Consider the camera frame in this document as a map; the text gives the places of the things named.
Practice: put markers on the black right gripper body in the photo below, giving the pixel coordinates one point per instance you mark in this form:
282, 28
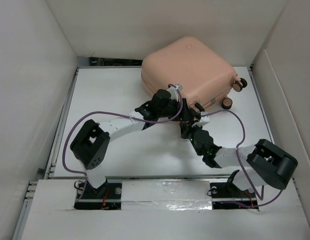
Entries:
189, 133

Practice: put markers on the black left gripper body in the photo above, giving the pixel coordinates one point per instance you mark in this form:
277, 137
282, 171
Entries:
172, 109

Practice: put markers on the pink hard-shell suitcase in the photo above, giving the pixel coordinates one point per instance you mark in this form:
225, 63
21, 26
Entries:
205, 77

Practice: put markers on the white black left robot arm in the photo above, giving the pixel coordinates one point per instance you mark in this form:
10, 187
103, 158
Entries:
90, 144

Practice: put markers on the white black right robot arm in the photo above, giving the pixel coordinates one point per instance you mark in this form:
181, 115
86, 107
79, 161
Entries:
259, 164

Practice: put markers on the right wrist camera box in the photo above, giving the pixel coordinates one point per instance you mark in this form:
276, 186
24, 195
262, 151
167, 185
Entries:
204, 119

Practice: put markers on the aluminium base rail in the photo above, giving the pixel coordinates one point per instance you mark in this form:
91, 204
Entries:
139, 195

